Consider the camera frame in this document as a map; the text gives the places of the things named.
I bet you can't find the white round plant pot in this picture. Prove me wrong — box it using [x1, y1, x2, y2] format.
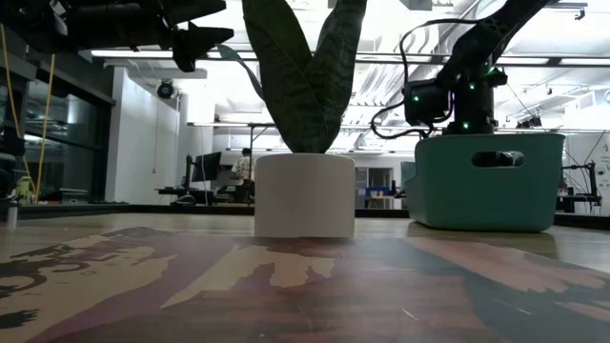
[254, 152, 356, 239]

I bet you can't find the person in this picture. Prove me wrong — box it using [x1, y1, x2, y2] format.
[230, 147, 255, 204]

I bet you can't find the dark office desk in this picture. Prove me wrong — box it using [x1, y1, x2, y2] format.
[155, 187, 218, 207]

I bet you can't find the black equipment stand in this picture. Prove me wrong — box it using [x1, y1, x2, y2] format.
[560, 160, 603, 214]

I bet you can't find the teal plastic bin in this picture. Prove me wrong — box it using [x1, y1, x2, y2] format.
[402, 132, 567, 233]

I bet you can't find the printed pink brown table mat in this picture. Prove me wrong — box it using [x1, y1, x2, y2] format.
[0, 226, 610, 343]

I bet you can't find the green snake plant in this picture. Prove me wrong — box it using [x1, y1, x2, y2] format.
[216, 0, 369, 155]

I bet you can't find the white bottle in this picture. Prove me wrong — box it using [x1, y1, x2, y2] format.
[5, 201, 20, 230]

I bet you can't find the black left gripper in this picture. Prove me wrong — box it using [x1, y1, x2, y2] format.
[45, 0, 235, 73]

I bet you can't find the green spray bottle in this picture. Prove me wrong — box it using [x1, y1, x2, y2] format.
[12, 174, 35, 205]

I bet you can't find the black table edge rail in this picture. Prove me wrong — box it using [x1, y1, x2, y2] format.
[16, 203, 610, 230]

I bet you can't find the black computer monitor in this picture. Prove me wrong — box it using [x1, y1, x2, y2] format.
[190, 151, 223, 184]

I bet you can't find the yellow strap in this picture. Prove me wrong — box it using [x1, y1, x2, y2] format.
[0, 23, 24, 142]
[34, 52, 56, 205]

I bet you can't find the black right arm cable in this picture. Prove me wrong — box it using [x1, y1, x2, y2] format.
[370, 17, 482, 141]

